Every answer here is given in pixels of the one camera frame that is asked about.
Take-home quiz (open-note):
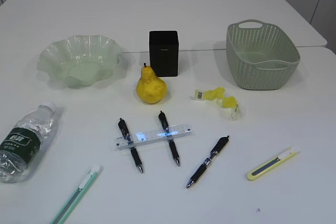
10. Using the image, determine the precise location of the clear plastic ruler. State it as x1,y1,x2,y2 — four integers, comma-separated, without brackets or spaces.
111,124,193,150

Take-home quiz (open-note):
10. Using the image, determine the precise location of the yellow pear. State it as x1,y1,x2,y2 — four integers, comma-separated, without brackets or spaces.
136,63,167,104

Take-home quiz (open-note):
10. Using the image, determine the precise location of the black pen middle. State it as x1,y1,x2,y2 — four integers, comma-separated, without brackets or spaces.
158,111,180,166

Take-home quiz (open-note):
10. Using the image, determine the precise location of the yellow utility knife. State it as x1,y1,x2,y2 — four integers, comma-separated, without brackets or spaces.
246,146,300,181

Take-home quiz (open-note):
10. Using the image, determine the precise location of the yellow waste paper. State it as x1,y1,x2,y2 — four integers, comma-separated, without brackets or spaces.
191,87,241,121

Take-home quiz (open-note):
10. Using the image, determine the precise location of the clear water bottle green label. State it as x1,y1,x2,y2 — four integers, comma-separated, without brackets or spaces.
1,102,56,184

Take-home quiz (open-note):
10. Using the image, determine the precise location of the green plastic woven basket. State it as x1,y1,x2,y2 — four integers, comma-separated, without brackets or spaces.
226,19,301,91

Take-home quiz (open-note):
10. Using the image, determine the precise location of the black pen left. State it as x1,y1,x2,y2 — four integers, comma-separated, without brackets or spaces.
118,118,144,174

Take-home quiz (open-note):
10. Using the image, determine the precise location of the black square pen holder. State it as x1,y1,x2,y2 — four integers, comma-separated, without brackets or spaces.
149,30,179,77

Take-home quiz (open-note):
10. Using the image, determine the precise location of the black pen right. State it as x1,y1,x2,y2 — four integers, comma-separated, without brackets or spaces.
186,135,229,189

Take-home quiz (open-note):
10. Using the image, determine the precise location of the teal utility knife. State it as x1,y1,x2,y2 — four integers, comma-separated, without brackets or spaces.
51,165,101,223

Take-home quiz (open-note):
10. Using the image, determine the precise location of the black pen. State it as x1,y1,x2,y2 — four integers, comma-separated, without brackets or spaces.
118,118,144,174
186,135,229,189
158,111,180,166

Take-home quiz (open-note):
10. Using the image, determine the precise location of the green wavy glass plate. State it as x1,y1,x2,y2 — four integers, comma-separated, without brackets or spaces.
37,35,123,88

